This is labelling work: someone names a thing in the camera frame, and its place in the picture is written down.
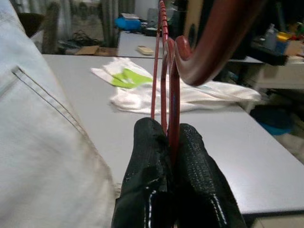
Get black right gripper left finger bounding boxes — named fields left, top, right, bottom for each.
left=111, top=118, right=175, bottom=228

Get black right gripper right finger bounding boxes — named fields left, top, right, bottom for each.
left=174, top=123, right=247, bottom=228

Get white denim jeans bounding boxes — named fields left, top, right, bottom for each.
left=0, top=0, right=119, bottom=228

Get red hanger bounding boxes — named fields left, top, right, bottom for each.
left=150, top=0, right=270, bottom=167

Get white table black legs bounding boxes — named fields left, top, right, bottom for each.
left=42, top=54, right=304, bottom=216

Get white garment green print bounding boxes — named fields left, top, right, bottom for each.
left=90, top=57, right=154, bottom=90

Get beige remote control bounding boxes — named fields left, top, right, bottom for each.
left=136, top=45, right=153, bottom=56

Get open brown cardboard box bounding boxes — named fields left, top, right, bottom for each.
left=75, top=45, right=119, bottom=56

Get white side cart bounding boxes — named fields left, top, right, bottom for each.
left=247, top=56, right=304, bottom=114

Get blue bag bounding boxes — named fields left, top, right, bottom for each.
left=115, top=17, right=141, bottom=31

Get patterned beige curtain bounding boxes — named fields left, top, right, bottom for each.
left=42, top=0, right=136, bottom=54

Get wooden speaker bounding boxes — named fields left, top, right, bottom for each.
left=184, top=0, right=211, bottom=40

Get brown armchair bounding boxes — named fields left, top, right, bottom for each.
left=18, top=13, right=46, bottom=38

